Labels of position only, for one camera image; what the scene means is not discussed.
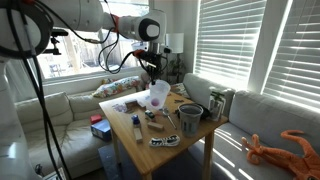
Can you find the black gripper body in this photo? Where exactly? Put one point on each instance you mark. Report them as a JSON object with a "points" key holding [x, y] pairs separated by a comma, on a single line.
{"points": [[155, 60]]}

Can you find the clear plastic cup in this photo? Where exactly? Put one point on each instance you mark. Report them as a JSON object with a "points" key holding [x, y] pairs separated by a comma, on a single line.
{"points": [[160, 95]]}

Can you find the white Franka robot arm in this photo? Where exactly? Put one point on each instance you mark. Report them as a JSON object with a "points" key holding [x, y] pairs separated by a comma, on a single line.
{"points": [[83, 13]]}

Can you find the silver metal cup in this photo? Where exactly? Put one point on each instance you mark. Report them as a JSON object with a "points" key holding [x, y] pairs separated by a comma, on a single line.
{"points": [[190, 123]]}

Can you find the dark house plant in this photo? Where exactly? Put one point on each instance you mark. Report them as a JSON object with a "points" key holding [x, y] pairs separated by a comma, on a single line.
{"points": [[176, 68]]}

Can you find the white lamp shade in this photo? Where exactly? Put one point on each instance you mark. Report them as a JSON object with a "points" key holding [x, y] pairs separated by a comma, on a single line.
{"points": [[175, 42]]}

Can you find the small dark sticker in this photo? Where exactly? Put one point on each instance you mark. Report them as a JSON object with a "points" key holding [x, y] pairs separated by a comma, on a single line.
{"points": [[179, 101]]}

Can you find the stacked wooden blocks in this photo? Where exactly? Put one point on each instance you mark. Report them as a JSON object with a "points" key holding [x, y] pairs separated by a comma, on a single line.
{"points": [[131, 104]]}

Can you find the small dark toy car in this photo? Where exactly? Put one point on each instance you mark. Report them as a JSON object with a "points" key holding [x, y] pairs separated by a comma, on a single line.
{"points": [[150, 114]]}

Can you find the colourful floral pillow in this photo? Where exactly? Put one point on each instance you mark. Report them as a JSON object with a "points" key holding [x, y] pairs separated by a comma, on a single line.
{"points": [[116, 86]]}

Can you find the nutcracker sticker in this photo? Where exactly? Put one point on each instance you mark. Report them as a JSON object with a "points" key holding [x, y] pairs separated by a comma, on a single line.
{"points": [[119, 107]]}

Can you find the small blue toy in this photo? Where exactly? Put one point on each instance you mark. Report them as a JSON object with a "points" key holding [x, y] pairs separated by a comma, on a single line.
{"points": [[135, 120]]}

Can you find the short brown wooden block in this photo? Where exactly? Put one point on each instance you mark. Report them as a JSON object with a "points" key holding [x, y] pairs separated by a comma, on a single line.
{"points": [[155, 126]]}

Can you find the long pale wooden block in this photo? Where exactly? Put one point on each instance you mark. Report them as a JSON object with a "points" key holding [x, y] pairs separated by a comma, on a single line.
{"points": [[138, 135]]}

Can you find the white black checkered sunglasses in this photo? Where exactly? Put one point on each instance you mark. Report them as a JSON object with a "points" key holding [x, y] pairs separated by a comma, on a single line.
{"points": [[165, 140]]}

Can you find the glass jar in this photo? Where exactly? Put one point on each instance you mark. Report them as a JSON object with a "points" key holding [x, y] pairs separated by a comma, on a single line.
{"points": [[216, 106]]}

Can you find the large white framed window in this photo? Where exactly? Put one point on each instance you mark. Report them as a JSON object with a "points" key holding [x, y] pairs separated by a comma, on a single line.
{"points": [[83, 56]]}

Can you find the small red box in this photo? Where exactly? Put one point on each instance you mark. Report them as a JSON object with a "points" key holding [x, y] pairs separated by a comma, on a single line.
{"points": [[96, 119]]}

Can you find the blue cardboard box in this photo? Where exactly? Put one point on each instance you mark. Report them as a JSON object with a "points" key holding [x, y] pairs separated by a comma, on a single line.
{"points": [[101, 129]]}

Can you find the white window blind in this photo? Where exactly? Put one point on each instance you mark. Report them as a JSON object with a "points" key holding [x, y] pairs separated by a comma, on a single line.
{"points": [[230, 40], [296, 53]]}

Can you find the light wooden table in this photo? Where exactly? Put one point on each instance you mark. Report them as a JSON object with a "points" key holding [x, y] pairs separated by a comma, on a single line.
{"points": [[153, 156]]}

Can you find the grey fabric sofa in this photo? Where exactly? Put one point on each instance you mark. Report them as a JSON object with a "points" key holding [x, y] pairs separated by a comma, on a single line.
{"points": [[266, 116]]}

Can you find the white leather sofa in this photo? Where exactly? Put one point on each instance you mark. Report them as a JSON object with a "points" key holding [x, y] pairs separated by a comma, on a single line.
{"points": [[50, 133]]}

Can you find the white bordered screen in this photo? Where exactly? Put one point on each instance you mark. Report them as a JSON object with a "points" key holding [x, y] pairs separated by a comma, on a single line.
{"points": [[55, 175]]}

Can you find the orange octopus plush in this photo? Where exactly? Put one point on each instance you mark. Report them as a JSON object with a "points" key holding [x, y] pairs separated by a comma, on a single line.
{"points": [[283, 156]]}

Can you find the black stereo camera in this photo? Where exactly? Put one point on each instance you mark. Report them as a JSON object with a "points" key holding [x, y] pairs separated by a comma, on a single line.
{"points": [[60, 32]]}

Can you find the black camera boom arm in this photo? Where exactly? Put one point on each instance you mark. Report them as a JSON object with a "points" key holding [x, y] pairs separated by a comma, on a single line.
{"points": [[55, 50]]}

